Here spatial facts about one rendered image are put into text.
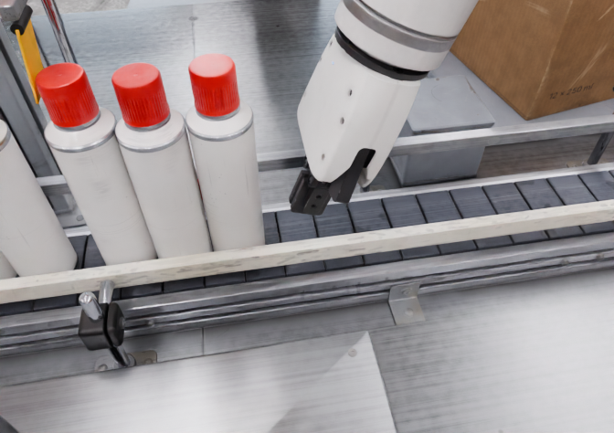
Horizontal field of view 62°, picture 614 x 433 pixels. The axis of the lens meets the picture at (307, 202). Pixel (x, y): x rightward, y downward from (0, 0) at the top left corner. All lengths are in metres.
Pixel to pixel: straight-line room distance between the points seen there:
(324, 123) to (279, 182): 0.26
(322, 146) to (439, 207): 0.21
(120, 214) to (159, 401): 0.15
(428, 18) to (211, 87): 0.15
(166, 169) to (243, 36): 0.57
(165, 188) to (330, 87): 0.15
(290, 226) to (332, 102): 0.18
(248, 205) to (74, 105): 0.15
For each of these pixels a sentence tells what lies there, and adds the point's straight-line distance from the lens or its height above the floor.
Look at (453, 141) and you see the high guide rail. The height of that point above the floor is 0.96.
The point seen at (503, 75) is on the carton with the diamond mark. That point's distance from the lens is 0.78.
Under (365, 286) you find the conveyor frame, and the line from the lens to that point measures 0.51.
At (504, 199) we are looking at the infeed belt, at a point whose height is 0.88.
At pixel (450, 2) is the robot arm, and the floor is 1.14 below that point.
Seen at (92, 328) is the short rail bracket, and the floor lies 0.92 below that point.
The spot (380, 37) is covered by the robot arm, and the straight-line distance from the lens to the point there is 0.34.
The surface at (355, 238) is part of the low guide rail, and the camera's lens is 0.47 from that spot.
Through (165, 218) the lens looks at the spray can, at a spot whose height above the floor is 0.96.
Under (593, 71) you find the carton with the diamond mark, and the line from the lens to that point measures 0.79.
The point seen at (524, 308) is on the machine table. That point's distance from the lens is 0.57.
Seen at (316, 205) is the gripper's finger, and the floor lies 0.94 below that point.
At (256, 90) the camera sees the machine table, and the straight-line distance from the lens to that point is 0.80.
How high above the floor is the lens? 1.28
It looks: 47 degrees down
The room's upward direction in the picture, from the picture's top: straight up
